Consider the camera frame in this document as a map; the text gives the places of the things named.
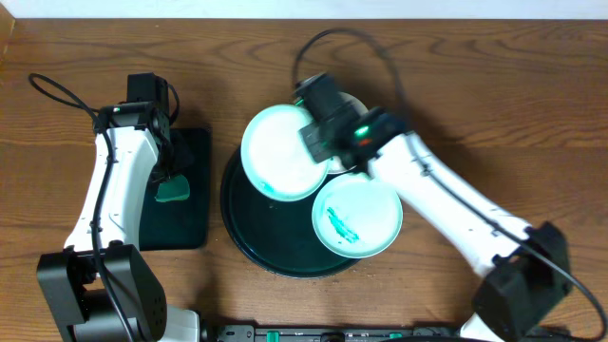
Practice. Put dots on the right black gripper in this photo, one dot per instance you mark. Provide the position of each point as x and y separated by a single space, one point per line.
316 133

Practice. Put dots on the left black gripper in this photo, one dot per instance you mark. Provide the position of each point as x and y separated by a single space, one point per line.
167 167

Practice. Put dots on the pale green plate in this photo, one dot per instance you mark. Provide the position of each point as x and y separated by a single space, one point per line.
355 216
274 157

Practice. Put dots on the pale green plate front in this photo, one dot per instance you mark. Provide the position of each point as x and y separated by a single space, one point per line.
355 216

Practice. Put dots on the green scouring sponge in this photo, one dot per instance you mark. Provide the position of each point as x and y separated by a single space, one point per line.
175 189

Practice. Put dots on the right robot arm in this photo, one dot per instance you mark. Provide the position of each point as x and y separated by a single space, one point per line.
523 268

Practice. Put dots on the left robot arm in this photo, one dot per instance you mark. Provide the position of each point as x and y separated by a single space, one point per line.
99 287

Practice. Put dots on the round black tray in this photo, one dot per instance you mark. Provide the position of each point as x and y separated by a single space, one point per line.
277 236

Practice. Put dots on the rectangular black tray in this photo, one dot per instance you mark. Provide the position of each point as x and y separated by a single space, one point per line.
180 225

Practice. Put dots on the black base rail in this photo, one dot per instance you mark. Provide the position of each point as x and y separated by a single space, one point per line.
248 333

